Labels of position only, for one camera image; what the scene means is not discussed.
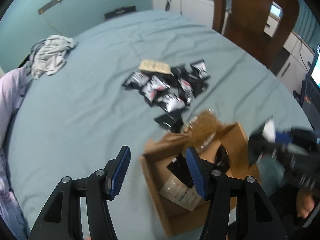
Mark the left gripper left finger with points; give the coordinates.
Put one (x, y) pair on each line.
(60, 217)

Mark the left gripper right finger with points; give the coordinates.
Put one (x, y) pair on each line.
(239, 208)

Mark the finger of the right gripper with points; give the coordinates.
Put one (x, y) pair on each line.
(285, 137)

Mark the black white snack packet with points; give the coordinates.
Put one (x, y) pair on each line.
(261, 140)
(199, 70)
(136, 80)
(154, 86)
(170, 102)

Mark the beige sachet strip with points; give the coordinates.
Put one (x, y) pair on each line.
(155, 67)

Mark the person's right hand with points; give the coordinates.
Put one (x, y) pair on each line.
(305, 203)

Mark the black laptop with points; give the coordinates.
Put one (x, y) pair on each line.
(309, 96)

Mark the clear crumpled plastic wrap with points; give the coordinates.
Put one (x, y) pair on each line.
(203, 127)

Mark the brown cardboard box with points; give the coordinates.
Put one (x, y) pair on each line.
(183, 170)

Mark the teal bed sheet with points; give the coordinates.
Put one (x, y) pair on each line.
(73, 122)

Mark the brown wooden chair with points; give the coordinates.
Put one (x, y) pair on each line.
(243, 22)

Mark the lilac duvet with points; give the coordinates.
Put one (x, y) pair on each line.
(13, 90)

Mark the white cabinet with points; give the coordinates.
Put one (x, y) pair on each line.
(199, 11)

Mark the grey crumpled clothes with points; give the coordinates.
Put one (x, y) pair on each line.
(48, 55)

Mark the black bag at bedside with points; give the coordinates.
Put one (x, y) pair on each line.
(119, 12)

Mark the metal wall bracket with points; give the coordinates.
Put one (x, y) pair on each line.
(47, 6)

